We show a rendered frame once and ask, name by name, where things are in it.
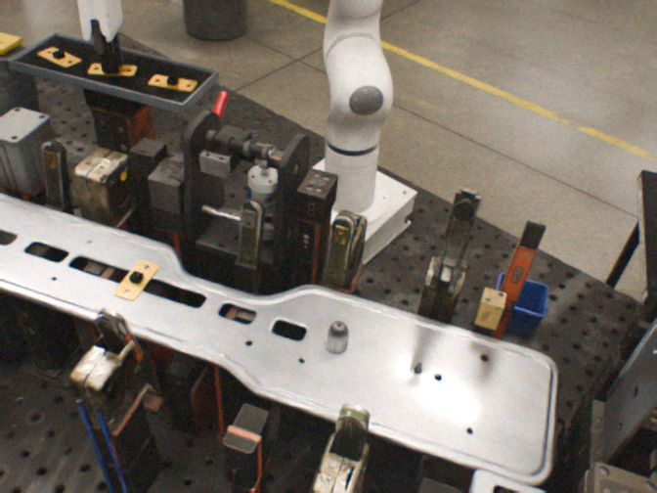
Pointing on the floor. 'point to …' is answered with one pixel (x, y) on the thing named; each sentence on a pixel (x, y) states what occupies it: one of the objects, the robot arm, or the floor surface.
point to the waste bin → (215, 18)
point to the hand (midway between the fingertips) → (110, 59)
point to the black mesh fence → (624, 257)
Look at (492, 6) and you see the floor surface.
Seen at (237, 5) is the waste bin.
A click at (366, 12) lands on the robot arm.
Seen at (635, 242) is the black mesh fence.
